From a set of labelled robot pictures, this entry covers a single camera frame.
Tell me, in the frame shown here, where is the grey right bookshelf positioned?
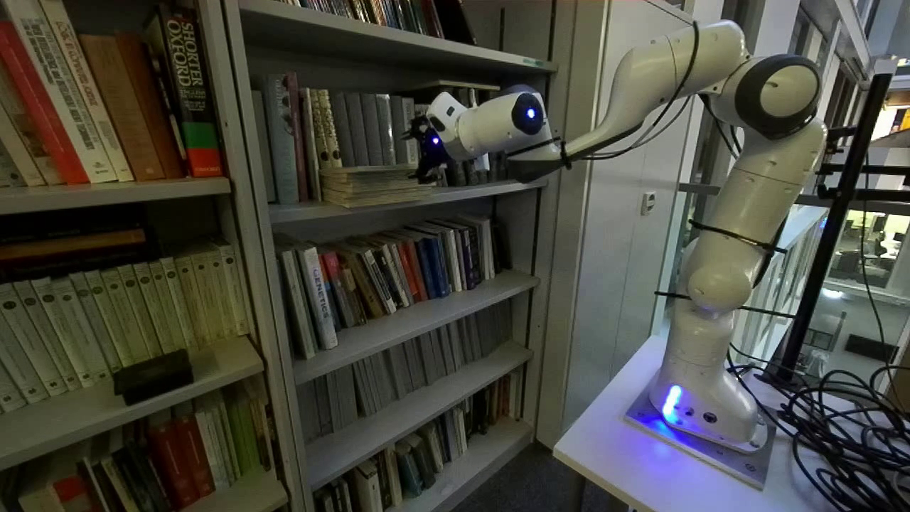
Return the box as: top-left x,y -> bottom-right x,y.
221,0 -> 552,512

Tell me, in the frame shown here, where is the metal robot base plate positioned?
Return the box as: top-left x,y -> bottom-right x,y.
625,385 -> 776,488

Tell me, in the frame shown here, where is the white book series row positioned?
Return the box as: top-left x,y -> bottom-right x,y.
0,244 -> 254,415

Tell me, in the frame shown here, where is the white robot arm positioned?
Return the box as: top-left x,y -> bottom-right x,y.
410,21 -> 825,453

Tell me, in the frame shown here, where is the grey bookshelf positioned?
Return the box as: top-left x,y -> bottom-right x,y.
0,0 -> 298,512
221,0 -> 552,512

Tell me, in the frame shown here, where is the stack of cream paper books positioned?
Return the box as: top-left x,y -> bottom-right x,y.
322,157 -> 442,210

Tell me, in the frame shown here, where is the grey Machine Intelligence books row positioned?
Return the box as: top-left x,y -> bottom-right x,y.
331,92 -> 422,167

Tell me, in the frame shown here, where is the grey left bookshelf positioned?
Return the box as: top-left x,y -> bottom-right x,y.
0,0 -> 298,512

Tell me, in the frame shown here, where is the dark encyclopedia books row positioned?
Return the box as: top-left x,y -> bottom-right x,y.
432,82 -> 514,187

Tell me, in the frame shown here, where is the brown hardcover book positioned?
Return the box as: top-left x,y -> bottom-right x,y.
80,35 -> 181,181

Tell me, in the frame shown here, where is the white robot table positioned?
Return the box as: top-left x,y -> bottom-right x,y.
552,331 -> 910,512

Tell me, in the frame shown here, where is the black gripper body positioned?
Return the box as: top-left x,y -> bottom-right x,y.
406,114 -> 449,181

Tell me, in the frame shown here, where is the black cable bundle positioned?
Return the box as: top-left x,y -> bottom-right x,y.
727,339 -> 910,512

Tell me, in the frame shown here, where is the red hardcover book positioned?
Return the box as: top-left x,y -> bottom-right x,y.
0,21 -> 89,184

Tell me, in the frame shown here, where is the black box on shelf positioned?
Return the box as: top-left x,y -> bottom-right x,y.
115,351 -> 194,405

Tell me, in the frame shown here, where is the black metal stand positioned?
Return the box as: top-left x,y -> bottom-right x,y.
773,68 -> 905,380

